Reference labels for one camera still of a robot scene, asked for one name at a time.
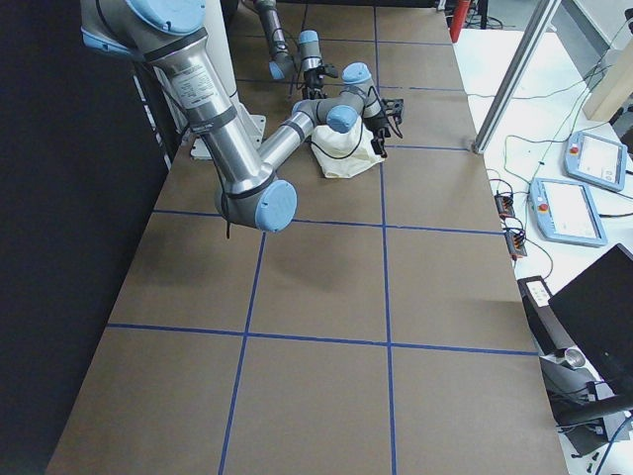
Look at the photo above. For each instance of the far teach pendant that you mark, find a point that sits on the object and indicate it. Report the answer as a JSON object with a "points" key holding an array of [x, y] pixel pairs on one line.
{"points": [[596, 161]]}

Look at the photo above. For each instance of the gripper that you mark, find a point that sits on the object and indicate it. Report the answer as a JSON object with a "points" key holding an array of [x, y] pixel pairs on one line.
{"points": [[313, 79], [377, 123]]}

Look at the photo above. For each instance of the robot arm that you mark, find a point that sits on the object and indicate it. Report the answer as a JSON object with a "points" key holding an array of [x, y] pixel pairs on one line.
{"points": [[173, 36], [287, 44]]}

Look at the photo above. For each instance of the red tube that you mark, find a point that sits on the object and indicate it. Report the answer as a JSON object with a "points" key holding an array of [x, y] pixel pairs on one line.
{"points": [[460, 13]]}

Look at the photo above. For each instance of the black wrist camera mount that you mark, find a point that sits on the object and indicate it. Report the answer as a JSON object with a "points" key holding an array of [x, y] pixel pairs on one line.
{"points": [[329, 70]]}

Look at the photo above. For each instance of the metal cup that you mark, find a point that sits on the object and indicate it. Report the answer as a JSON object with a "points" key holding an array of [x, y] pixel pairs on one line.
{"points": [[572, 358]]}

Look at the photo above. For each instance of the teach pendant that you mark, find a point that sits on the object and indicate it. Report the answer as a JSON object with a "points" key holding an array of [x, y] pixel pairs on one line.
{"points": [[596, 161], [565, 212]]}

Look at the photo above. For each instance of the brown table cover sheet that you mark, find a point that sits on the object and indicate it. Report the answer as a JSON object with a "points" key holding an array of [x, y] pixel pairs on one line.
{"points": [[381, 332]]}

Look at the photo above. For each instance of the aluminium frame post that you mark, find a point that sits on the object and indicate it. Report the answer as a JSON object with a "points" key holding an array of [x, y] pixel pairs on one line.
{"points": [[530, 40]]}

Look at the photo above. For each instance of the white post base plate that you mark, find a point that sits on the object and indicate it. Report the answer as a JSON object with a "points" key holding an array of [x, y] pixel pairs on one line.
{"points": [[253, 124]]}

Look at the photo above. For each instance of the black laptop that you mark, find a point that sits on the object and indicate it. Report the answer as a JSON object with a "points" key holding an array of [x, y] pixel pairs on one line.
{"points": [[595, 309]]}

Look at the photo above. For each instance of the orange black usb hub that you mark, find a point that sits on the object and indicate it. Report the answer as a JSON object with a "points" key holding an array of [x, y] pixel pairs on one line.
{"points": [[504, 204]]}

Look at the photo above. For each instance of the cream cat print shirt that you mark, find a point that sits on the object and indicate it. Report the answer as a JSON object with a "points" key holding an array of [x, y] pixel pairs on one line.
{"points": [[343, 156]]}

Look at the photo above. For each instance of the near teach pendant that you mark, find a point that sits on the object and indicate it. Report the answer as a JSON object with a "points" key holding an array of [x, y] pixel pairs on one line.
{"points": [[565, 212]]}

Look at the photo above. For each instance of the white support column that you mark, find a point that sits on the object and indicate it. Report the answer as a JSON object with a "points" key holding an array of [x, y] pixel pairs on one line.
{"points": [[218, 49]]}

